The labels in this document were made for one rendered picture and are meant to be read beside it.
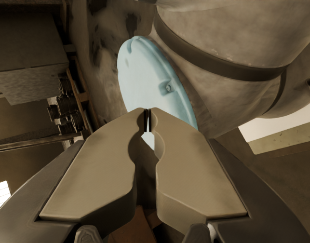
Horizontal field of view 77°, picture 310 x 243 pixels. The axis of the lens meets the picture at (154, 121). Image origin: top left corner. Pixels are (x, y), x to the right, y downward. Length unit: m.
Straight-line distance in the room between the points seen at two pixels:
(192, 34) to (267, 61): 0.06
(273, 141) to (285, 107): 0.16
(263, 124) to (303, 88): 0.13
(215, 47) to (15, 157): 11.16
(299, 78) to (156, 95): 0.22
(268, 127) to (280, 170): 0.26
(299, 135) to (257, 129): 0.08
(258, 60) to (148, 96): 0.11
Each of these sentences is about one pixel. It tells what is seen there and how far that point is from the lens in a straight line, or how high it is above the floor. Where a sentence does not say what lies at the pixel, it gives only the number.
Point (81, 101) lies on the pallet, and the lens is 2.34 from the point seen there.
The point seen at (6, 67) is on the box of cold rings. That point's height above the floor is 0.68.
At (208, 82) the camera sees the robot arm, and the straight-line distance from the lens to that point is 0.18.
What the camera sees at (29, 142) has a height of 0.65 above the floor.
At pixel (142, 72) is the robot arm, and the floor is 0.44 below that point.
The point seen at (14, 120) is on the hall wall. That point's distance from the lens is 11.65.
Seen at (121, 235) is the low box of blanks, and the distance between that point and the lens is 1.48.
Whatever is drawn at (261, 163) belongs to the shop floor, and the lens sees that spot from 0.71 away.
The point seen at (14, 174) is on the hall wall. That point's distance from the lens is 11.17.
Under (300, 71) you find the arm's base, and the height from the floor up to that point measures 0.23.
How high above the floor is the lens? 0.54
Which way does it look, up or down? 29 degrees down
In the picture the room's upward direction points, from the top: 108 degrees counter-clockwise
